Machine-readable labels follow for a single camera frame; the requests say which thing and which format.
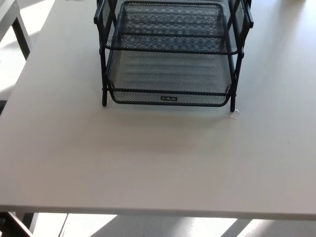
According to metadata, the black mesh tray with label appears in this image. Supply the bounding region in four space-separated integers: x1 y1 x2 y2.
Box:
107 48 236 107

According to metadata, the dark brown desk leg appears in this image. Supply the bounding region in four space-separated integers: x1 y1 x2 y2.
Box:
0 211 34 237

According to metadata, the black metal organizer frame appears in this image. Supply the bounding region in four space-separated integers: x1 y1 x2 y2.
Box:
93 0 254 113

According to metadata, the black mesh drawer tray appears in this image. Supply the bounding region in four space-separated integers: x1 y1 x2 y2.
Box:
101 0 244 55

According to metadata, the white side table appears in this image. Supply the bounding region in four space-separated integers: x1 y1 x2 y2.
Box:
0 0 32 60

